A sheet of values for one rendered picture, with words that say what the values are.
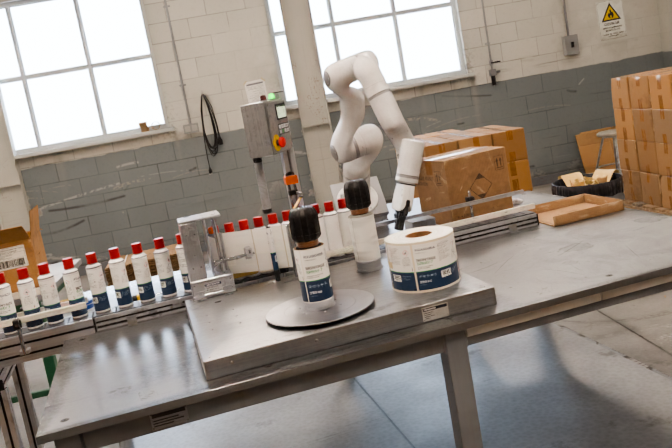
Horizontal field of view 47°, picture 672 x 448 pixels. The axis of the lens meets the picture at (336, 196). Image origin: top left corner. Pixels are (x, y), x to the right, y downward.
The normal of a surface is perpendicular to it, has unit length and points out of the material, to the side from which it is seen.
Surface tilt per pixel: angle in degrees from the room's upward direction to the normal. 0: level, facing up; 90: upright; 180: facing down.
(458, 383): 90
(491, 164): 90
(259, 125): 90
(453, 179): 90
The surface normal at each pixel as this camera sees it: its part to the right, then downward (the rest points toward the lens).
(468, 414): 0.26, 0.10
